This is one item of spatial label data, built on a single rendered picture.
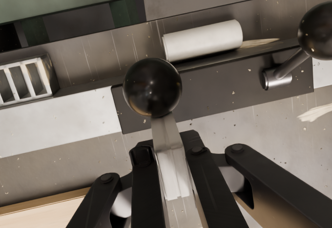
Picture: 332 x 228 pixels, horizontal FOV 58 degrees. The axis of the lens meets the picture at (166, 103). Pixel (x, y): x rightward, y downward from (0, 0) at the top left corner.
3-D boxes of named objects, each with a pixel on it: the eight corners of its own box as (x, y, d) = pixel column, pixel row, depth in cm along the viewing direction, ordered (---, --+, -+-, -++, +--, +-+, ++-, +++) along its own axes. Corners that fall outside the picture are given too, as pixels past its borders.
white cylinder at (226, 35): (231, 18, 33) (160, 33, 32) (241, 19, 30) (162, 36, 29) (235, 45, 33) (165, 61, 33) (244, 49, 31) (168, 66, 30)
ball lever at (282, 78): (248, 67, 31) (304, -5, 18) (283, 59, 31) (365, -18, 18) (258, 102, 30) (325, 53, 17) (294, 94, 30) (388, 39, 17)
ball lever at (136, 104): (134, 90, 31) (111, 58, 17) (170, 82, 31) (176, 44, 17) (142, 126, 30) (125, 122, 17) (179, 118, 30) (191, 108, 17)
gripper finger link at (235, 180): (190, 176, 13) (255, 161, 13) (177, 132, 18) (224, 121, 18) (196, 204, 14) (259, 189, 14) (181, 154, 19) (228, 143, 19)
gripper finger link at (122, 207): (166, 211, 14) (103, 225, 14) (159, 159, 19) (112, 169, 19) (160, 183, 13) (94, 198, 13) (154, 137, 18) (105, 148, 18)
